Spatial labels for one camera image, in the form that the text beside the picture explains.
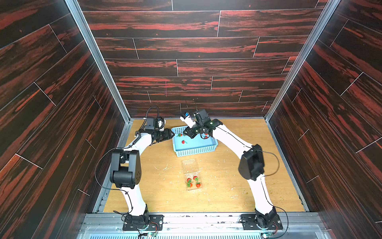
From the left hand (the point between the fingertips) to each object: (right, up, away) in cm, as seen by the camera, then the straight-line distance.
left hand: (172, 134), depth 97 cm
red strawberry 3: (+15, -26, -9) cm, 32 cm away
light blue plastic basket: (+8, -8, +9) cm, 14 cm away
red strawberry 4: (+16, -30, -11) cm, 36 cm away
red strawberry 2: (+11, -27, -10) cm, 31 cm away
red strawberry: (+4, -1, +11) cm, 12 cm away
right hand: (+11, +3, -3) cm, 12 cm away
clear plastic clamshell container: (+14, -24, -7) cm, 29 cm away
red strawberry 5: (+12, -29, -12) cm, 34 cm away
